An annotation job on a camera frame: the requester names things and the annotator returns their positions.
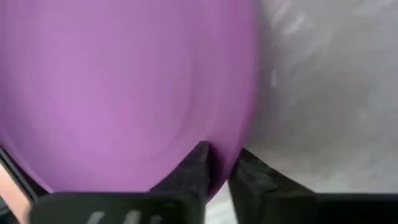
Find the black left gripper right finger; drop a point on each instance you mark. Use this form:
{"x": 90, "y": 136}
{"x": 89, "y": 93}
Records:
{"x": 273, "y": 202}

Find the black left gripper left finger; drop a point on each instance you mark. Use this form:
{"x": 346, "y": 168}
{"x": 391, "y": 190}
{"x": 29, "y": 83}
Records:
{"x": 174, "y": 202}

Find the purple plate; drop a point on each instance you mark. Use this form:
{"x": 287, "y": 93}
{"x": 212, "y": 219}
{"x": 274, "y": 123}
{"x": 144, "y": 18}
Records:
{"x": 124, "y": 93}

